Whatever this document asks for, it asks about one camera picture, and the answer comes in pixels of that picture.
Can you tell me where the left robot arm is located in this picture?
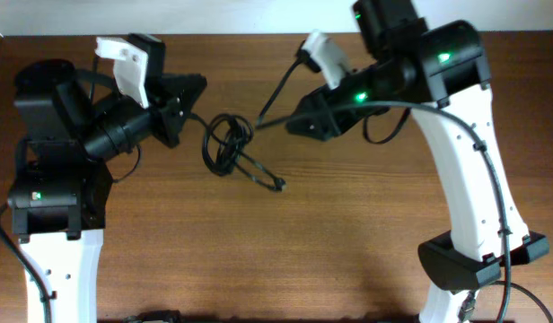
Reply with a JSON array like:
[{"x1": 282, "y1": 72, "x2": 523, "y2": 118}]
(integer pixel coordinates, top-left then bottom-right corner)
[{"x1": 8, "y1": 59, "x2": 207, "y2": 322}]

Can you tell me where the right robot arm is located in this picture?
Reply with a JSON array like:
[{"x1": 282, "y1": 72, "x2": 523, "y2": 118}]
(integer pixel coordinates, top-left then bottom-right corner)
[{"x1": 286, "y1": 1, "x2": 549, "y2": 322}]

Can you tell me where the black USB cable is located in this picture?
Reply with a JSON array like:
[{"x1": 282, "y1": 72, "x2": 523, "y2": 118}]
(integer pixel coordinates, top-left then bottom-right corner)
[{"x1": 186, "y1": 111, "x2": 287, "y2": 193}]

